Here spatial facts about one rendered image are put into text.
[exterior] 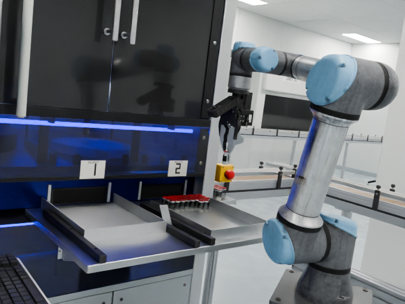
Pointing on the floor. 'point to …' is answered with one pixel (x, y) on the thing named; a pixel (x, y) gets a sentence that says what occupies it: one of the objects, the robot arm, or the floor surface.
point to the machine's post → (221, 72)
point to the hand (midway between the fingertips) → (225, 148)
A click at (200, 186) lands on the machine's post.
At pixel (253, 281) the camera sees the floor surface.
